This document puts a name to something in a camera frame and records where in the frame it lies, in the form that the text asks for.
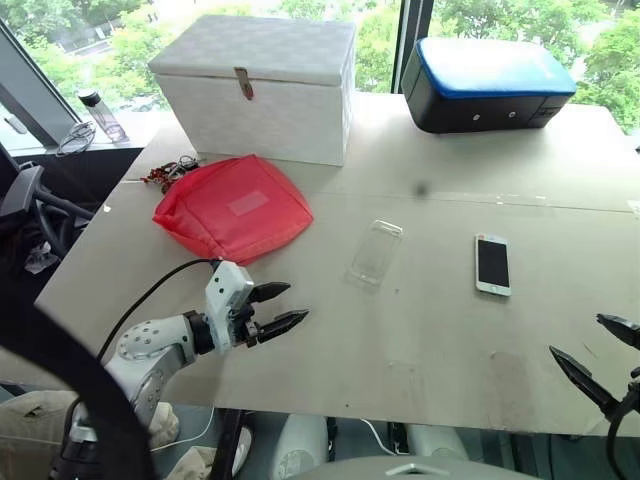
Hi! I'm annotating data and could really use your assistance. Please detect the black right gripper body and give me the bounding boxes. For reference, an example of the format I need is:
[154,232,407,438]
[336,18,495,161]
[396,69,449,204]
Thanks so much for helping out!
[622,366,640,409]

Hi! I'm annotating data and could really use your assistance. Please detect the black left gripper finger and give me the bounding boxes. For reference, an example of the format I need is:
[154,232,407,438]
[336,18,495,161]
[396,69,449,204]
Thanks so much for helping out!
[252,281,292,303]
[258,308,311,345]

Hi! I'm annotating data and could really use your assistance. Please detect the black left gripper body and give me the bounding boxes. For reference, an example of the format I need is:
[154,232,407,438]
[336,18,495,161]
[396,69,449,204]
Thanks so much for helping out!
[230,298,262,349]

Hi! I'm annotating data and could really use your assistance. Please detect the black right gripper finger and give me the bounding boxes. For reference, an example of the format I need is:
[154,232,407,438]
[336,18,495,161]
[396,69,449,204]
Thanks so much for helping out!
[596,313,640,351]
[548,344,624,421]

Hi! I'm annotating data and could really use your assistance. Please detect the clear phone case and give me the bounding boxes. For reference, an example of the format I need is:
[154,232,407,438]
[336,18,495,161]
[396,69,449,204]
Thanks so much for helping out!
[344,217,405,292]

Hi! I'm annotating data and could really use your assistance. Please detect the white smartphone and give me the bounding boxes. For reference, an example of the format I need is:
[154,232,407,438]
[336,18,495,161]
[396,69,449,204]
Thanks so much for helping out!
[473,232,512,298]

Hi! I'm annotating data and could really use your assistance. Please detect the black case with blue top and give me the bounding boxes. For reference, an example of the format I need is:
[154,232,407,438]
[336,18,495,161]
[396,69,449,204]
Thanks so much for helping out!
[400,35,578,134]

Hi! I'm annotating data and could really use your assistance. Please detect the red fabric pouch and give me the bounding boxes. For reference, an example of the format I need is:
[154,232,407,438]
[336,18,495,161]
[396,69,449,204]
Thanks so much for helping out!
[151,154,315,267]

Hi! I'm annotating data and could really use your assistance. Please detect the white rounded robot leg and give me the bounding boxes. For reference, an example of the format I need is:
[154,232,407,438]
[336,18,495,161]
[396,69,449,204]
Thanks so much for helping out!
[272,414,331,480]
[404,424,471,466]

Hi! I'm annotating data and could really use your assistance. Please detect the key bunch with red beads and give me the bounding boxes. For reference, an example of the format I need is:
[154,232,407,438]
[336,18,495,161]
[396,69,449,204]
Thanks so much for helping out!
[142,155,202,194]

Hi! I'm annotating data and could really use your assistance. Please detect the white woven storage box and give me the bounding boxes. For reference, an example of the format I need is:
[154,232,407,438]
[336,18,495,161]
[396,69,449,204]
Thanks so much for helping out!
[147,13,357,167]

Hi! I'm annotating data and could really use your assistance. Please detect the grey robot torso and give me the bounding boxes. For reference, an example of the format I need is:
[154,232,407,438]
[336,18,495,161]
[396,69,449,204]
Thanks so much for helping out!
[299,452,546,480]

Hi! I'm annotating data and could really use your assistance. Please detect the white crumpled paper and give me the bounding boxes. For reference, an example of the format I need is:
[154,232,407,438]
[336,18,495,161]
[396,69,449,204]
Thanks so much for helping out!
[24,242,59,274]

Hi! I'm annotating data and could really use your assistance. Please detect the clear water bottle black cap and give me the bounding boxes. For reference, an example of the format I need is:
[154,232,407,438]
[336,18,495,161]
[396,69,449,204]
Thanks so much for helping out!
[77,88,126,144]

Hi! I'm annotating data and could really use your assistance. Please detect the black office chair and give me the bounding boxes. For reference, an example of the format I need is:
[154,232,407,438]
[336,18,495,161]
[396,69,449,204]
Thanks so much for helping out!
[0,144,96,261]

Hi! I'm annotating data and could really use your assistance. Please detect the dark window pillar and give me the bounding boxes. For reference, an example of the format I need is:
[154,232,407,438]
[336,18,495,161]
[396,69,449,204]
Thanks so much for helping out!
[394,0,435,96]

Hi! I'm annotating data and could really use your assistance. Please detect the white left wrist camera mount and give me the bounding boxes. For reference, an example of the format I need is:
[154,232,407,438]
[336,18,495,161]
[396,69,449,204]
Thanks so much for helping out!
[204,260,256,354]

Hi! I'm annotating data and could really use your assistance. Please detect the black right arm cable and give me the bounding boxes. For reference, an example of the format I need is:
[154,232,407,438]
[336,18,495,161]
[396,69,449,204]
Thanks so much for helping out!
[606,394,640,474]

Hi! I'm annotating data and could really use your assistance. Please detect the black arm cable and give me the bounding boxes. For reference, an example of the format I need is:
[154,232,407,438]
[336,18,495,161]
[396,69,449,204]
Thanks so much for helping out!
[606,394,640,474]
[95,257,224,361]

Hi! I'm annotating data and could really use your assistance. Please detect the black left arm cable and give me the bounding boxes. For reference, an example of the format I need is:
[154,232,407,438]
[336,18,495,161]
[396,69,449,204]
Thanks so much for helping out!
[95,257,224,361]

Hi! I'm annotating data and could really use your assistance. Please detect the thin white cable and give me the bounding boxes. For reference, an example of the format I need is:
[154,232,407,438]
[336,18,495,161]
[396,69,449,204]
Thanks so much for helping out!
[359,418,411,457]
[149,407,217,452]

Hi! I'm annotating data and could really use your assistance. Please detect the narrow black strap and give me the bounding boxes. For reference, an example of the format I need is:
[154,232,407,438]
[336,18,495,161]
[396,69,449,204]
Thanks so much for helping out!
[213,408,252,480]

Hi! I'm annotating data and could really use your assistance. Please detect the wide black strap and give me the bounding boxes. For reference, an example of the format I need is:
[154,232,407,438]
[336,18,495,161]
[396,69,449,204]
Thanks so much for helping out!
[0,294,156,480]

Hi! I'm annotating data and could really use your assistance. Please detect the grey slanted window frame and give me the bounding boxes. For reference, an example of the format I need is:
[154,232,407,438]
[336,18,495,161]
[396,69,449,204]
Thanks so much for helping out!
[0,19,84,146]

